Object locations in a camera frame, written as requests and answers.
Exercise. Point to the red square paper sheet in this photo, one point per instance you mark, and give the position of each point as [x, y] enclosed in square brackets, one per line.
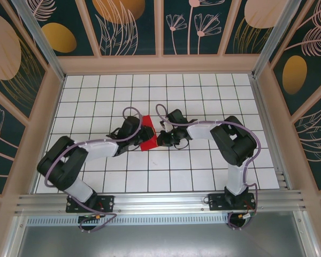
[147, 120]

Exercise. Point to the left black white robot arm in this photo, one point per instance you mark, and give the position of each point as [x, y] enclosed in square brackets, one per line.
[67, 166]

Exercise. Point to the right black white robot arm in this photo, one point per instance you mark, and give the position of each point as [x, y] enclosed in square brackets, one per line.
[235, 144]

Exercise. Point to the grey metal sheet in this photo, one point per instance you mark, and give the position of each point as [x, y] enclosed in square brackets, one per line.
[160, 241]

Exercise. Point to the long aluminium mounting rail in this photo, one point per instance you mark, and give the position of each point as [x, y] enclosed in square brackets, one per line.
[160, 200]

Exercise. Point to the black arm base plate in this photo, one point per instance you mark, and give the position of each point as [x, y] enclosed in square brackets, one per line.
[107, 202]
[216, 200]

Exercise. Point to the aluminium corner post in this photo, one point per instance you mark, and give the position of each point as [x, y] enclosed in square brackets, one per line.
[40, 40]
[275, 40]

